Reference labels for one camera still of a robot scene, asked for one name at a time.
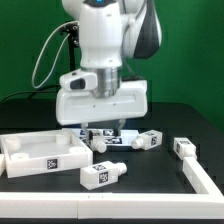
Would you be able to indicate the white L-shaped fence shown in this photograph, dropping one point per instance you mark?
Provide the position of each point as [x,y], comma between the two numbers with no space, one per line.
[207,202]

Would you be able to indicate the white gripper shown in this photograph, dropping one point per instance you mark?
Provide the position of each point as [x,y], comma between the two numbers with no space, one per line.
[80,107]

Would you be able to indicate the black camera on stand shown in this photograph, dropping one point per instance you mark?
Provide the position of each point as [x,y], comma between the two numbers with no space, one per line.
[72,29]

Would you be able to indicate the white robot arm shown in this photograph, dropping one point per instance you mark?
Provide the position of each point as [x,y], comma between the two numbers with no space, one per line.
[109,31]

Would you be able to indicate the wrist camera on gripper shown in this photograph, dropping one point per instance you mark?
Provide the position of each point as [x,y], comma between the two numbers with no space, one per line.
[79,80]

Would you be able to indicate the white square tabletop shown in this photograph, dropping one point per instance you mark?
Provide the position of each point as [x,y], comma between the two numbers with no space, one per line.
[43,152]

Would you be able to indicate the white sheet with markers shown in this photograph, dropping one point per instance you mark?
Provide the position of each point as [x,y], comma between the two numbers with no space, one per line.
[123,139]

